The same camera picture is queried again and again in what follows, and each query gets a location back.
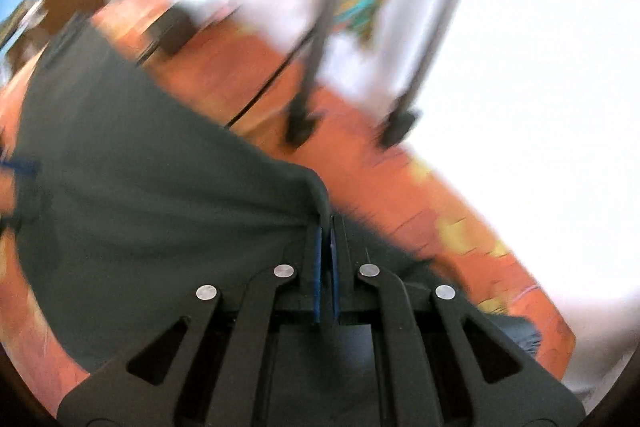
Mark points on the metal tripod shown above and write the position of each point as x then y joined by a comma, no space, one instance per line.
312,77

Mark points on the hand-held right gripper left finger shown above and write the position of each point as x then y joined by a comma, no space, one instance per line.
316,267

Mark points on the orange floral bed sheet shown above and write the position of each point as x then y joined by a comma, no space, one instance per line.
225,72

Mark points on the dark grey pants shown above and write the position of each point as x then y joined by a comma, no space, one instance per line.
150,182

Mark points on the blue blurred object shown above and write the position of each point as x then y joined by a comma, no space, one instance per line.
22,2

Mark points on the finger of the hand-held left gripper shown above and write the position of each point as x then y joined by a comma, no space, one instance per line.
22,167

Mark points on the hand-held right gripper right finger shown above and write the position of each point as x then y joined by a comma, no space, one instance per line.
335,267

